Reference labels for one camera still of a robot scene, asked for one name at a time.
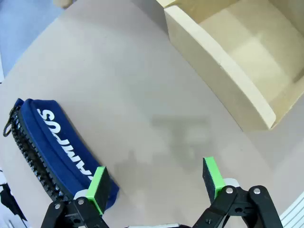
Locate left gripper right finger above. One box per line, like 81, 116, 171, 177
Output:
192, 156, 283, 228

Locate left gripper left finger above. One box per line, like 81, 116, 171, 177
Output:
40, 166, 112, 228

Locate blue zippered pencil case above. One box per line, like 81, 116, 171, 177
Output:
2, 98, 120, 211

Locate open cardboard box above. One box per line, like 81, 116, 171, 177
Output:
155, 0, 304, 131

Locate grey slotted aluminium panel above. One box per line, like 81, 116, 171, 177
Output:
279, 196, 304, 228

